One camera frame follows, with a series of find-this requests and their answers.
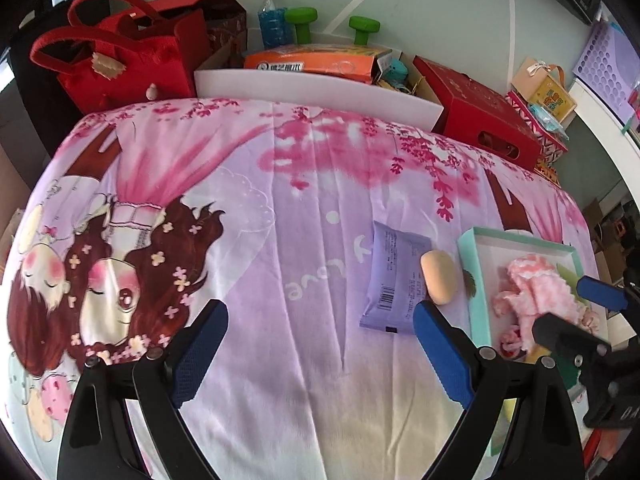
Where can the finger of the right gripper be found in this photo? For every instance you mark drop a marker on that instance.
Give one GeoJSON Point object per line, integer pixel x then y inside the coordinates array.
{"type": "Point", "coordinates": [567, 340]}
{"type": "Point", "coordinates": [608, 296]}

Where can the teal shallow box lid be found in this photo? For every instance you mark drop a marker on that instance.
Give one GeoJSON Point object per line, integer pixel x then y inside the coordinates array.
{"type": "Point", "coordinates": [482, 253]}

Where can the purple plastic file basket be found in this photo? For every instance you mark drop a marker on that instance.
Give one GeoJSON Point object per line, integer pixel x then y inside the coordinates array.
{"type": "Point", "coordinates": [609, 67]}

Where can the yellow sponge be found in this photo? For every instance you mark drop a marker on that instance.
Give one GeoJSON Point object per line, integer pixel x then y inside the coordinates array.
{"type": "Point", "coordinates": [568, 371]}

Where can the red cardboard box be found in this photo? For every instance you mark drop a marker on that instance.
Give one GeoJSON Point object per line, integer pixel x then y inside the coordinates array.
{"type": "Point", "coordinates": [478, 116]}

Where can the right green dumbbell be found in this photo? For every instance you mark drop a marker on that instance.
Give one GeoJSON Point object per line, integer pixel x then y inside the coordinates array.
{"type": "Point", "coordinates": [363, 28]}

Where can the cartoon printed bed sheet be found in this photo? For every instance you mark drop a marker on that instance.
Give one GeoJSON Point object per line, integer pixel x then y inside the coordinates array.
{"type": "Point", "coordinates": [147, 212]}

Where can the small yellow gift bag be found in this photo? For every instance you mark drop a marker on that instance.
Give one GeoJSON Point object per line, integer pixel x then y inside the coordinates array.
{"type": "Point", "coordinates": [538, 82]}

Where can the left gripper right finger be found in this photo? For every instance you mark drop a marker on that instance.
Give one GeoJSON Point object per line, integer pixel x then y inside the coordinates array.
{"type": "Point", "coordinates": [476, 378]}

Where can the pink floral scrunchie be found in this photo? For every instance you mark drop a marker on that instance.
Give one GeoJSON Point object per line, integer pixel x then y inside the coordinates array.
{"type": "Point", "coordinates": [588, 319]}

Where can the orange flat box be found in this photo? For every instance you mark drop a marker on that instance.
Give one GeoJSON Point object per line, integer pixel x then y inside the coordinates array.
{"type": "Point", "coordinates": [357, 63]}

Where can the red patterned box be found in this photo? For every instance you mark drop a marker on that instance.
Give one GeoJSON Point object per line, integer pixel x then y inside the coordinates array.
{"type": "Point", "coordinates": [551, 146]}

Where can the red gift box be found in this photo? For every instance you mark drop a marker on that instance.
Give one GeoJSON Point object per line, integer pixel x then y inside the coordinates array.
{"type": "Point", "coordinates": [226, 25]}

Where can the blue water bottle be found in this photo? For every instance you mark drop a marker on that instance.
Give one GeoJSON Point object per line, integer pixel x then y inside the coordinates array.
{"type": "Point", "coordinates": [272, 24]}

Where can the green dumbbell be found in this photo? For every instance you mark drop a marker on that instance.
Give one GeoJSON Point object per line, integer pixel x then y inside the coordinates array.
{"type": "Point", "coordinates": [301, 18]}
{"type": "Point", "coordinates": [363, 28]}

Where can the pink fluffy towel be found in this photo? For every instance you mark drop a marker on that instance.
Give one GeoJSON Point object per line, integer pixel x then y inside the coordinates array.
{"type": "Point", "coordinates": [530, 286]}

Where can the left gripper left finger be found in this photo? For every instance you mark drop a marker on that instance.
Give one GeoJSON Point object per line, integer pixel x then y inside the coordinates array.
{"type": "Point", "coordinates": [165, 378]}

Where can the red felt handbag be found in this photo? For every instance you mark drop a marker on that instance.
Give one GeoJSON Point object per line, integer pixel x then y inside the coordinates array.
{"type": "Point", "coordinates": [116, 62]}

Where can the white shelf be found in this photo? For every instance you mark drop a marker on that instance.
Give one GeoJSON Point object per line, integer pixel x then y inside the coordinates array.
{"type": "Point", "coordinates": [608, 130]}

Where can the green cloth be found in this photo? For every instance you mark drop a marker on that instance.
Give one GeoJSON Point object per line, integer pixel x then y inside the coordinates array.
{"type": "Point", "coordinates": [571, 279]}

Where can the purple wipes packet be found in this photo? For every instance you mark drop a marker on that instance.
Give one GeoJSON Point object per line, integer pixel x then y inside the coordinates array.
{"type": "Point", "coordinates": [396, 283]}

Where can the left green dumbbell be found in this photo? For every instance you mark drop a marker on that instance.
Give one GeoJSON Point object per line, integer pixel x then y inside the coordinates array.
{"type": "Point", "coordinates": [301, 18]}

